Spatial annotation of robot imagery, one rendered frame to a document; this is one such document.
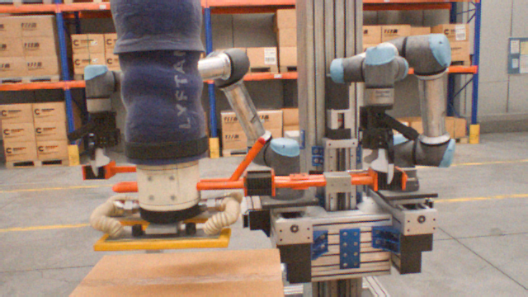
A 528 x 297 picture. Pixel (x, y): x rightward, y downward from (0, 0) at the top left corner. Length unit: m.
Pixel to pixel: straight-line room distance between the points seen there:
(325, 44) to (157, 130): 1.00
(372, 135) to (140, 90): 0.61
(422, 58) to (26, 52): 8.06
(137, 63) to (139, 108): 0.11
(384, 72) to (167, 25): 0.56
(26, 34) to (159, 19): 7.99
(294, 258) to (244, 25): 8.27
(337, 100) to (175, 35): 0.90
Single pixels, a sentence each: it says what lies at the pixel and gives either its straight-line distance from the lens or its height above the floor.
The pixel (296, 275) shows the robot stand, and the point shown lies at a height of 0.76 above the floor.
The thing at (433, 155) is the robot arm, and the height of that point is 1.20.
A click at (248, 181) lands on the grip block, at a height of 1.25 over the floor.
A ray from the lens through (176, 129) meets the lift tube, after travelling 1.07.
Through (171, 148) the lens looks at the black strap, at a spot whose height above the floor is 1.36.
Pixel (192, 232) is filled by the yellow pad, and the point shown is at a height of 1.14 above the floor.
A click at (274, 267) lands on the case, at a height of 0.95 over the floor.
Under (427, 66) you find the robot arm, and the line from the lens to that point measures 1.60.
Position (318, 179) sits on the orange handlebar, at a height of 1.25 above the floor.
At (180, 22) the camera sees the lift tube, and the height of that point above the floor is 1.67.
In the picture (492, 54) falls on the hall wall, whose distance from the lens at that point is 11.49.
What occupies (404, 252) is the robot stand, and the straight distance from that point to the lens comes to 1.80.
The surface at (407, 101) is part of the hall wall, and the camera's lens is 10.50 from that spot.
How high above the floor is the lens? 1.53
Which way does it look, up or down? 9 degrees down
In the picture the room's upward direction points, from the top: 2 degrees counter-clockwise
